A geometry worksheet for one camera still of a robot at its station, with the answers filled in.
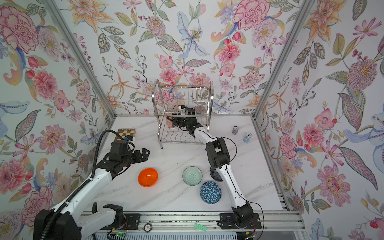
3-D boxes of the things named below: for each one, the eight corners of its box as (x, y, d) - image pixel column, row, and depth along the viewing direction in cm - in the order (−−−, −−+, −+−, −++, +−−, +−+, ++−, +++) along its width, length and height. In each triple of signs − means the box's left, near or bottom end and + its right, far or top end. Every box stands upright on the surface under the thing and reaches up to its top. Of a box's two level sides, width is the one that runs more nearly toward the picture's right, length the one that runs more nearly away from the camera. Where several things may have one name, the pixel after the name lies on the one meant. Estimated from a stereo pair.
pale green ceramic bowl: (192, 189, 85) (192, 187, 82) (179, 176, 90) (179, 173, 87) (204, 177, 90) (205, 174, 87) (192, 165, 95) (192, 162, 92)
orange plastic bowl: (137, 187, 85) (136, 185, 83) (141, 170, 92) (140, 167, 89) (156, 187, 85) (155, 185, 83) (159, 170, 92) (158, 167, 89)
